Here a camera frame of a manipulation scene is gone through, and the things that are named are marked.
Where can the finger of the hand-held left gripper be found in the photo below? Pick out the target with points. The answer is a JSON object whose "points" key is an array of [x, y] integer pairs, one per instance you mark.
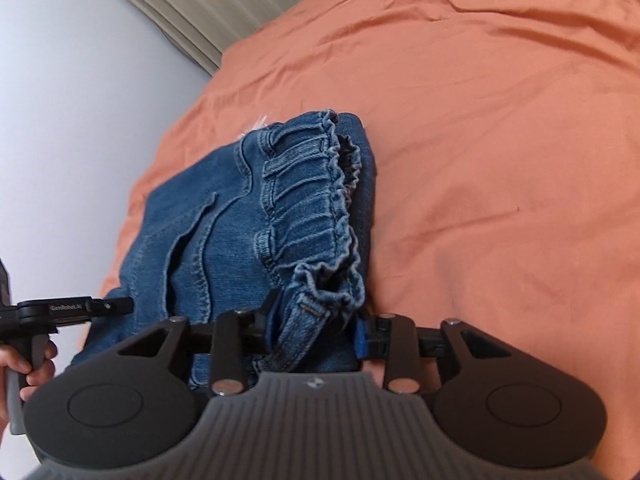
{"points": [[119, 305]]}

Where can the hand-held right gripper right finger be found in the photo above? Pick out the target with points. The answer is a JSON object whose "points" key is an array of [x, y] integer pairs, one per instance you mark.
{"points": [[359, 343]]}

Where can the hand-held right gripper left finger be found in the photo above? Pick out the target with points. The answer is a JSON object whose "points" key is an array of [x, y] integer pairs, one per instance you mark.
{"points": [[270, 321]]}

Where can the blue denim pants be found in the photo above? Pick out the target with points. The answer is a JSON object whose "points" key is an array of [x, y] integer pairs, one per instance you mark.
{"points": [[225, 240]]}

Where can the person's left hand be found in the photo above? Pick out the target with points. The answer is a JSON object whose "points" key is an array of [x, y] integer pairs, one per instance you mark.
{"points": [[39, 373]]}

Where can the orange bed blanket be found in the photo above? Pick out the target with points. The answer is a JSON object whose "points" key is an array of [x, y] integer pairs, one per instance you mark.
{"points": [[475, 135]]}

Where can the beige pleated curtain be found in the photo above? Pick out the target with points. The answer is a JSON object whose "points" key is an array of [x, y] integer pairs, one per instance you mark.
{"points": [[200, 5]]}

